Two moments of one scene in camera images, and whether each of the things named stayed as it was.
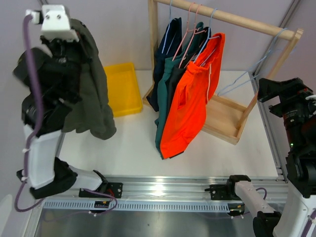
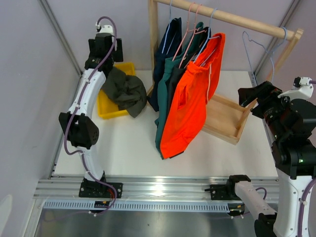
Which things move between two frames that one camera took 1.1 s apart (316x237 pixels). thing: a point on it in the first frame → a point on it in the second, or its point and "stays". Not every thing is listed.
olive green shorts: (92, 114) → (128, 91)
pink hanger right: (195, 32) stays
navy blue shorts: (170, 44) stays
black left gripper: (55, 44) → (117, 56)
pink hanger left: (187, 30) stays
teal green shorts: (169, 68) stays
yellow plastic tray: (124, 94) → (107, 106)
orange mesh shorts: (196, 89) stays
